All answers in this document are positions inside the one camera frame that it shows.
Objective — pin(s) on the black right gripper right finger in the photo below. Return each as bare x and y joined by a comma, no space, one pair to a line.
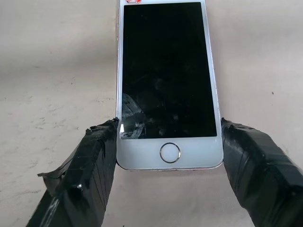
260,179

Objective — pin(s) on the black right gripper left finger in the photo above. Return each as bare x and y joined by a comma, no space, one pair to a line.
85,179

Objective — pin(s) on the white smartphone black screen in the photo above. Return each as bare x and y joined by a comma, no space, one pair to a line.
165,71

